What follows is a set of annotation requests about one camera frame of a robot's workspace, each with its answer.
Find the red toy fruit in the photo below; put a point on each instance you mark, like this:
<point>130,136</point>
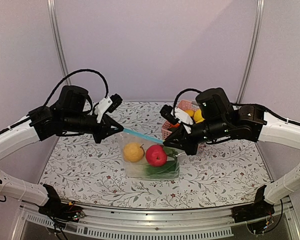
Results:
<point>155,156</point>

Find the peach toy fruit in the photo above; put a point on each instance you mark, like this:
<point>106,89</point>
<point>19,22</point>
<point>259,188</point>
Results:
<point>133,152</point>

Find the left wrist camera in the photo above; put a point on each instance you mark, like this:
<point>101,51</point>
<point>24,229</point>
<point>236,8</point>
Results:
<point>107,104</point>

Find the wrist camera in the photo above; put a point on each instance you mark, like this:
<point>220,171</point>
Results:
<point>107,104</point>
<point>177,115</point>

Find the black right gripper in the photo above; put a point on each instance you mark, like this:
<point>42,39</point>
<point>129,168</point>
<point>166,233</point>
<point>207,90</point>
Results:
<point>183,143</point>

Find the front aluminium rail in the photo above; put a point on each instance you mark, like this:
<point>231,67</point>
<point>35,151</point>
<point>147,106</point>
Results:
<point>115,223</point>

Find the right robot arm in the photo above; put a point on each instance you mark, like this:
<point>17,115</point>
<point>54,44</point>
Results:
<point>251,122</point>

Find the aluminium left frame post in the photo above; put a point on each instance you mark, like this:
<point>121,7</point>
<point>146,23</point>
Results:
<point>51,7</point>

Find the aluminium right frame post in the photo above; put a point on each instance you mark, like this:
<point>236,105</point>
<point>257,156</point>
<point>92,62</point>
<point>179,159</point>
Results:
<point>260,6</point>

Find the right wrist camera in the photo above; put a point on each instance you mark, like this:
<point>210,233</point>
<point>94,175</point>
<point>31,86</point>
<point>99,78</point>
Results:
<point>177,115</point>

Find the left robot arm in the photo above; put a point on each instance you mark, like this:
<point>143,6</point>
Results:
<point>65,118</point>

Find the orange toy fruit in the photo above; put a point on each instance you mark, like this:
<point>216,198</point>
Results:
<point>174,125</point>

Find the yellow toy mango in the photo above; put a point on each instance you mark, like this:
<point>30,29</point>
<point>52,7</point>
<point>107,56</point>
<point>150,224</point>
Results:
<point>190,112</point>

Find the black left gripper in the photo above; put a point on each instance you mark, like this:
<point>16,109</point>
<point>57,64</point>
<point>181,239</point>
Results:
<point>105,129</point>

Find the aluminium frame post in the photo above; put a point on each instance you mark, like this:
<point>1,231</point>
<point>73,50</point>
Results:
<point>51,7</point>
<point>260,6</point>

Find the toy bok choy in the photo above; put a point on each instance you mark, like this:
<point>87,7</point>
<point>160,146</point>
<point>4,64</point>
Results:
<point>169,171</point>

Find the green toy leaf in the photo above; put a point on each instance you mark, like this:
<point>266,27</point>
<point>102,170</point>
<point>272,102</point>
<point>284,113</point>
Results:
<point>172,152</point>

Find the clear zip top bag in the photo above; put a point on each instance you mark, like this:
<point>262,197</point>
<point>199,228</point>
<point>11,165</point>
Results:
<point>127,136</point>

